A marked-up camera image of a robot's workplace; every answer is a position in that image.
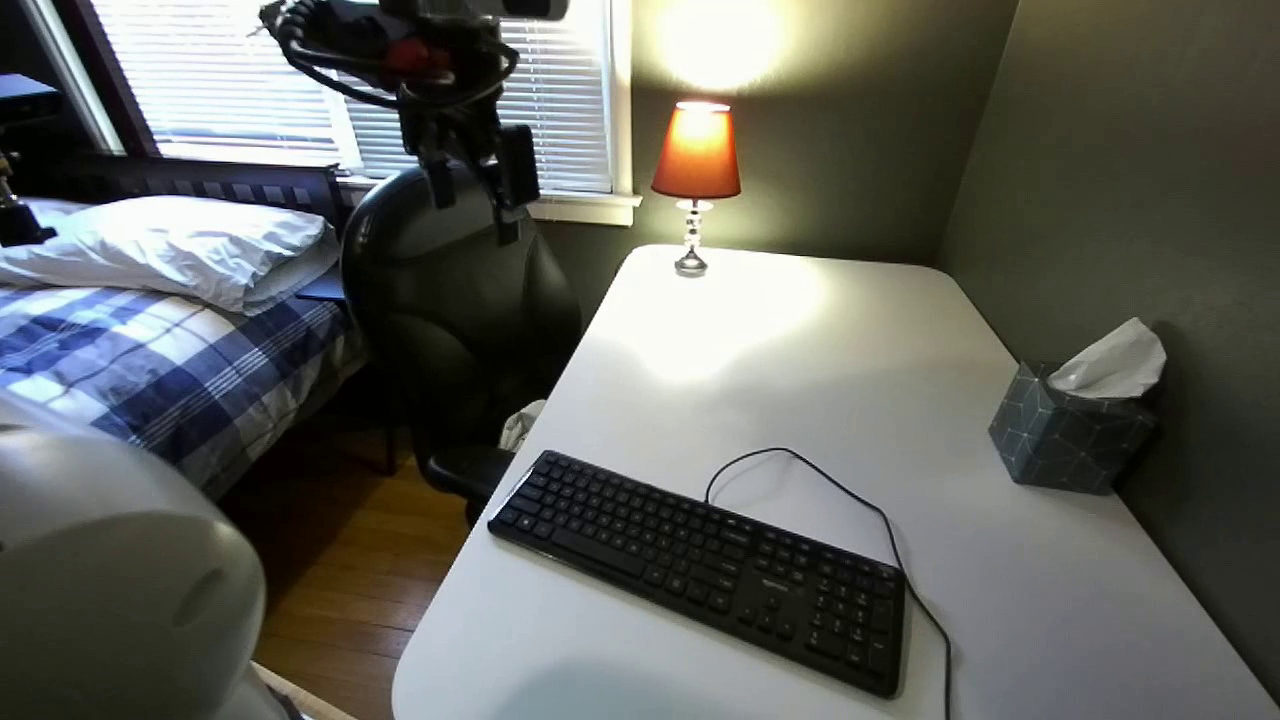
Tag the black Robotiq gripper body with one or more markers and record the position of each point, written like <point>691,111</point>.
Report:
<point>455,122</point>

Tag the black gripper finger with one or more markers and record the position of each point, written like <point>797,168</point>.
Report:
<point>505,214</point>
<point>442,184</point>

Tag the black computer keyboard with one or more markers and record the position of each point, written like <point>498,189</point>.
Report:
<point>704,575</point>

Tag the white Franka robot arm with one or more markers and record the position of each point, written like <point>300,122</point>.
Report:
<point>104,586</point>

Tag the black office chair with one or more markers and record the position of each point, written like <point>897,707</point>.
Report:
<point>461,320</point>

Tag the table lamp with orange shade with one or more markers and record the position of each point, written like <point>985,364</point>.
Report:
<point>697,152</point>

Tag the dark wooden headboard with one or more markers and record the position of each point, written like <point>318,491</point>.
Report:
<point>201,183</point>

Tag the white window blinds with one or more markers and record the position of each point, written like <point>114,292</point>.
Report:
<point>212,80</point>

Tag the white pillow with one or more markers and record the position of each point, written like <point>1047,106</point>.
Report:
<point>172,247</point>

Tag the blue white plaid blanket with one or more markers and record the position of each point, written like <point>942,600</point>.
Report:
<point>160,364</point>

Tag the grey patterned tissue box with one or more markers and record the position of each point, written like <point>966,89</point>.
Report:
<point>1060,435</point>

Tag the white tissue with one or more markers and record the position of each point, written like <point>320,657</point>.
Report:
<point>1112,363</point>

